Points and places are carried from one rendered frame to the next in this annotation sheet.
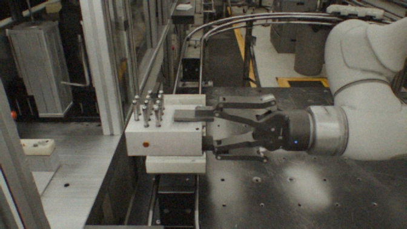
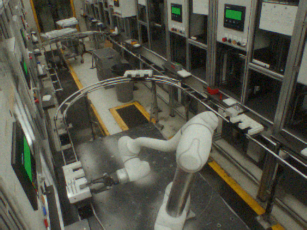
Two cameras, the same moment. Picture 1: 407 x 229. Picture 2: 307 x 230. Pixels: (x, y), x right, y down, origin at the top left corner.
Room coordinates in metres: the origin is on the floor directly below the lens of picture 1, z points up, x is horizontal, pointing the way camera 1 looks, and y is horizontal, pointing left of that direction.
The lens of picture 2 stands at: (-0.64, 0.03, 2.16)
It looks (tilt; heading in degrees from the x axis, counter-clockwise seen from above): 32 degrees down; 341
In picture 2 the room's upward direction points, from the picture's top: 7 degrees counter-clockwise
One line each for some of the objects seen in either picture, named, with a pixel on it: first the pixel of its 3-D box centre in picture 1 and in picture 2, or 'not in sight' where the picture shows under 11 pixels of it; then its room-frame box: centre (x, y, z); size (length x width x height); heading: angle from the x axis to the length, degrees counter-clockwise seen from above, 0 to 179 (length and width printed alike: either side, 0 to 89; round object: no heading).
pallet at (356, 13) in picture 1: (354, 14); (138, 75); (2.38, -1.08, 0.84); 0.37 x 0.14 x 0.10; 58
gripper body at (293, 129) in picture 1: (280, 129); (110, 179); (0.49, -0.13, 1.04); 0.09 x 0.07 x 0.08; 90
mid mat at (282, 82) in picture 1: (314, 97); (132, 117); (2.70, -1.02, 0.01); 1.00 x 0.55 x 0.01; 0
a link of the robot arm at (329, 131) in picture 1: (320, 130); (122, 176); (0.49, -0.21, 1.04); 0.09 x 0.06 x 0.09; 0
